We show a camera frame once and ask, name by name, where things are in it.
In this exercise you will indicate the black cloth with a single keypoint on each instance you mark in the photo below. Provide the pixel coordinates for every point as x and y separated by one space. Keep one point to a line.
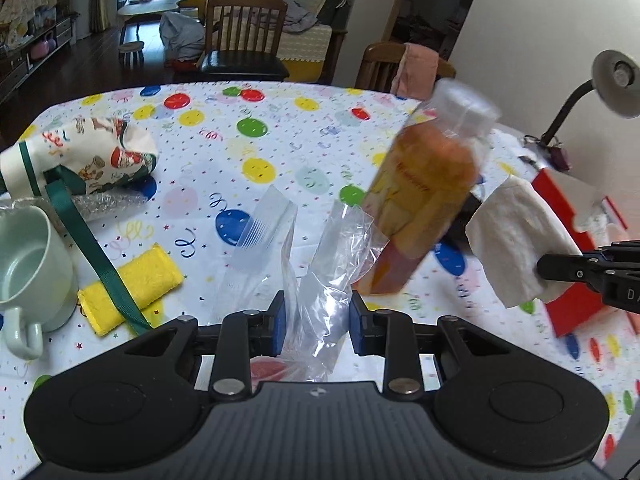
460 220

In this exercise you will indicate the orange liquid plastic bottle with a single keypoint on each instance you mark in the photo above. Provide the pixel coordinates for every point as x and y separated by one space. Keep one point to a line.
425 185

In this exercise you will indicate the low tv cabinet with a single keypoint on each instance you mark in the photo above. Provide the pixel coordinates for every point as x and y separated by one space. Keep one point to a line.
35 60

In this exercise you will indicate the wooden chair with black seat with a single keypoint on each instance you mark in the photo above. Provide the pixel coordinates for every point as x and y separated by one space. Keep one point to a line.
245 25

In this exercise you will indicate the small white stool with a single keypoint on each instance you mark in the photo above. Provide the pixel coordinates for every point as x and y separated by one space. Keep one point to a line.
131 52

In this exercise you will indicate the red cardboard box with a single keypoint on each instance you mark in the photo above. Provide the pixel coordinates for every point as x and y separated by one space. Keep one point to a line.
575 305

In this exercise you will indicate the pale green mug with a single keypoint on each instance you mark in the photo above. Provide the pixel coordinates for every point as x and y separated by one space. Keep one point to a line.
30 270

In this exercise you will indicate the grey bag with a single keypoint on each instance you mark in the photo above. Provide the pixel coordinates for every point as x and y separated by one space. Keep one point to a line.
182 35

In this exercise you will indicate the sofa with cream cover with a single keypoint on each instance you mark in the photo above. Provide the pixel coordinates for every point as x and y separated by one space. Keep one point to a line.
310 15

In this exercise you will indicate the polka dot tablecloth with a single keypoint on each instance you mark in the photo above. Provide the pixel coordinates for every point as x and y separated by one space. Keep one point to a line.
310 125

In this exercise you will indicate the printed pouch with green ribbon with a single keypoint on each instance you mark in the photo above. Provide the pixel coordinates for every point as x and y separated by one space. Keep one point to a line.
95 155

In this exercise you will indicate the white desk lamp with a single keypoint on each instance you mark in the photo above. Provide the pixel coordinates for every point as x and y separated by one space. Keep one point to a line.
617 82

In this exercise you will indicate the yellow sponge cloth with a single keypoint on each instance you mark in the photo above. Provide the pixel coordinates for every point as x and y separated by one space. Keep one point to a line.
130 290

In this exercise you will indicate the white coffee table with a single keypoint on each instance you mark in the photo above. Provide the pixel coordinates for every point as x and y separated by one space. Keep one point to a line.
150 7

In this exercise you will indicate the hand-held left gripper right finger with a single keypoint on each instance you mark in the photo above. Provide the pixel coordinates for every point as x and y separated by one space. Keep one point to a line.
357 325

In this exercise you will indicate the pink cloth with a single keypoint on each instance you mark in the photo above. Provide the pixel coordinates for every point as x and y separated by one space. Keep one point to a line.
417 70

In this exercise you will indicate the white fluffy cloth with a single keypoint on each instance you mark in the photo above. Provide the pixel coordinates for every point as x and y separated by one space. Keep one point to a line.
515 240

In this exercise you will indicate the pink bag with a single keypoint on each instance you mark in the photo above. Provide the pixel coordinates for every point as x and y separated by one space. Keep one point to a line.
41 47

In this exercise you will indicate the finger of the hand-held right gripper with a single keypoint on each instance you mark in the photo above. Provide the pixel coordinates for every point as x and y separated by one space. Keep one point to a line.
565 269
612 250

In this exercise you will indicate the red print plastic bag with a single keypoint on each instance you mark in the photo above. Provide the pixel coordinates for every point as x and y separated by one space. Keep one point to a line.
267 370

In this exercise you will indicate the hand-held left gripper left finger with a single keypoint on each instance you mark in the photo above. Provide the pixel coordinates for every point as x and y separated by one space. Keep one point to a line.
278 325

